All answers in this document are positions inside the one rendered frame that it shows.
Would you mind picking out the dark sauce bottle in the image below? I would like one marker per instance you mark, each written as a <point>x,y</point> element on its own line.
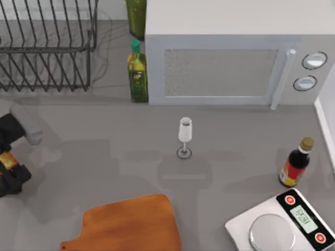
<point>295,164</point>

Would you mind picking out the large round microwave knob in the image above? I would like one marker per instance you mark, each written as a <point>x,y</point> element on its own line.
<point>314,60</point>

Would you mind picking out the dark green bottle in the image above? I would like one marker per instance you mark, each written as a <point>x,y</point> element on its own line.
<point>136,18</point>

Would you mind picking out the small round microwave knob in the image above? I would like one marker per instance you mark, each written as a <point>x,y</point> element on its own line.
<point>305,83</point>

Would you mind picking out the orange and yellow object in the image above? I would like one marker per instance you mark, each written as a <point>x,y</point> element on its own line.
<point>8,160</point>

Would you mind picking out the green olive oil bottle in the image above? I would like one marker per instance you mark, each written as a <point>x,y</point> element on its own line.
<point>138,78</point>

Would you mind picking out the wooden cutting board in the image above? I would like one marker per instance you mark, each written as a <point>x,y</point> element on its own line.
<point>125,225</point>

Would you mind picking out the white kitchen scale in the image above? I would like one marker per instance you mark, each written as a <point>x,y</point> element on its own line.
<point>269,225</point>

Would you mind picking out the white wine glass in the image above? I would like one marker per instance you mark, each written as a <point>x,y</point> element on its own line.
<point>185,133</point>

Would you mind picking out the pale grey microwave oven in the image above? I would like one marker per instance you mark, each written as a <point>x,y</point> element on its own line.
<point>209,26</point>

